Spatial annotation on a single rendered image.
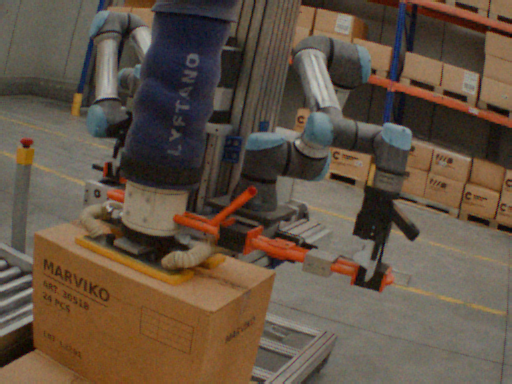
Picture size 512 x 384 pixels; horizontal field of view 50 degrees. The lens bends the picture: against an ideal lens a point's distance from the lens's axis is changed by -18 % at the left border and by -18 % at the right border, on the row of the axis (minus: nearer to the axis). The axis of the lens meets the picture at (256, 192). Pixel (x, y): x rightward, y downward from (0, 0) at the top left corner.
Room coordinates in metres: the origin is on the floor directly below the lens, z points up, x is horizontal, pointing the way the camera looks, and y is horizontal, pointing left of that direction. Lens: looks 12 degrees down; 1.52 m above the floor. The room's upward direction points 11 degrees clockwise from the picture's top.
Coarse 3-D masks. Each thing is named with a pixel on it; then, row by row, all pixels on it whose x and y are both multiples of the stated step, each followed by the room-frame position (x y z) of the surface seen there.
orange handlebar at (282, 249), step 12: (108, 192) 1.64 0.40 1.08; (120, 192) 1.67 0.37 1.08; (180, 216) 1.56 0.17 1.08; (192, 216) 1.59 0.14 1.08; (192, 228) 1.54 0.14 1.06; (204, 228) 1.53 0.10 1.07; (216, 228) 1.52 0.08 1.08; (252, 240) 1.49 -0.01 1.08; (264, 240) 1.52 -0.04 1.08; (276, 240) 1.49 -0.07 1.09; (276, 252) 1.46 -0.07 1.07; (288, 252) 1.45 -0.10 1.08; (300, 252) 1.47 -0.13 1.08; (336, 264) 1.41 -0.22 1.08; (348, 264) 1.44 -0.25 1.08
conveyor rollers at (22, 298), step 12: (0, 264) 2.09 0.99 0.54; (0, 276) 1.98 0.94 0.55; (12, 276) 2.05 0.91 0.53; (24, 276) 2.06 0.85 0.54; (0, 288) 1.86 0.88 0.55; (12, 288) 1.92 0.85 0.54; (24, 288) 2.01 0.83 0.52; (12, 300) 1.81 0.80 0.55; (24, 300) 1.87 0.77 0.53; (0, 312) 1.71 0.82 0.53; (24, 312) 1.75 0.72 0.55; (0, 324) 1.60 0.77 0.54
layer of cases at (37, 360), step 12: (24, 360) 1.43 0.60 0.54; (36, 360) 1.46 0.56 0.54; (48, 360) 1.49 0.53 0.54; (0, 372) 1.31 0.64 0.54; (12, 372) 1.33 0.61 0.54; (24, 372) 1.36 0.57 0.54; (36, 372) 1.39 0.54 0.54; (48, 372) 1.41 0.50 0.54; (60, 372) 1.44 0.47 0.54; (72, 372) 1.47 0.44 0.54
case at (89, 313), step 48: (48, 240) 1.51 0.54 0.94; (48, 288) 1.51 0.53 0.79; (96, 288) 1.44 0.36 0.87; (144, 288) 1.39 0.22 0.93; (192, 288) 1.44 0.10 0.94; (240, 288) 1.51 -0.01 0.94; (48, 336) 1.51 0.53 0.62; (96, 336) 1.44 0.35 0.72; (144, 336) 1.39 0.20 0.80; (192, 336) 1.34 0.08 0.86; (240, 336) 1.53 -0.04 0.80
